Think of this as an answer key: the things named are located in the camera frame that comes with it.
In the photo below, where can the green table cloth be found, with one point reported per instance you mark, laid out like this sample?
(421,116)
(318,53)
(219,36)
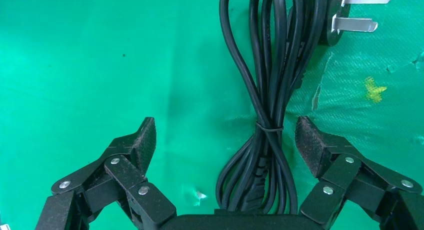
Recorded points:
(99,72)

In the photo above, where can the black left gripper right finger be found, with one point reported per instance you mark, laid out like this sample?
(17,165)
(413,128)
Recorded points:
(348,182)

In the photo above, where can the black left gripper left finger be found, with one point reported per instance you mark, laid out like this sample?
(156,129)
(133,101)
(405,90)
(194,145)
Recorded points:
(99,185)

